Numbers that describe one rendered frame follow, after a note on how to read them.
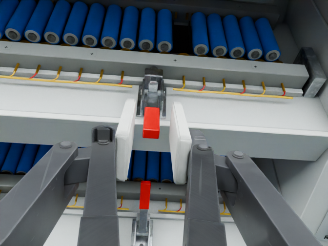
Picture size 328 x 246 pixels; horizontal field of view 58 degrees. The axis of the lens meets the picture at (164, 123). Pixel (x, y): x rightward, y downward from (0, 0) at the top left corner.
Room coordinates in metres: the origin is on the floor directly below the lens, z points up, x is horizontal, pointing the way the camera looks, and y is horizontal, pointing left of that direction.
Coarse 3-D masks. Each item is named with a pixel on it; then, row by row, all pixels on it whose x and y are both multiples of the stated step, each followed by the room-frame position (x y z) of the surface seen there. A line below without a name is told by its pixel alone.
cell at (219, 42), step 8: (208, 16) 0.38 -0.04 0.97; (216, 16) 0.38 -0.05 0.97; (208, 24) 0.37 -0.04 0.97; (216, 24) 0.36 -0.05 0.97; (208, 32) 0.36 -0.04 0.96; (216, 32) 0.35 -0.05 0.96; (216, 40) 0.33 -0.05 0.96; (224, 40) 0.34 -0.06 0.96; (216, 48) 0.33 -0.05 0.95; (224, 48) 0.33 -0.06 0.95; (216, 56) 0.33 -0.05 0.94
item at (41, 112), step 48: (240, 0) 0.41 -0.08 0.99; (288, 48) 0.37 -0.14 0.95; (0, 96) 0.24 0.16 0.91; (48, 96) 0.25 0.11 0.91; (96, 96) 0.26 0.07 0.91; (192, 96) 0.27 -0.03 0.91; (240, 96) 0.28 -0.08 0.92; (288, 96) 0.29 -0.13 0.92; (48, 144) 0.24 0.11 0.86; (144, 144) 0.24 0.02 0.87; (240, 144) 0.25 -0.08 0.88; (288, 144) 0.25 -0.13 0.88
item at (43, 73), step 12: (0, 72) 0.27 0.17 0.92; (12, 72) 0.27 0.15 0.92; (24, 72) 0.27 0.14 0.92; (48, 72) 0.27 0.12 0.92; (60, 72) 0.27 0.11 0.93; (72, 72) 0.28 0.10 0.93; (168, 84) 0.28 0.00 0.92; (180, 84) 0.28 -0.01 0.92; (192, 84) 0.28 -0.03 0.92; (216, 84) 0.28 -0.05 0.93; (228, 84) 0.29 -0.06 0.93; (300, 96) 0.29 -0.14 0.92
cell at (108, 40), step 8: (112, 8) 0.37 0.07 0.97; (120, 8) 0.38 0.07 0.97; (112, 16) 0.35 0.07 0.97; (120, 16) 0.36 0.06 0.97; (104, 24) 0.34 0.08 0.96; (112, 24) 0.34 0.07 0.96; (104, 32) 0.32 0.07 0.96; (112, 32) 0.32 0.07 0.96; (104, 40) 0.32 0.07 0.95; (112, 40) 0.32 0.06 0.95
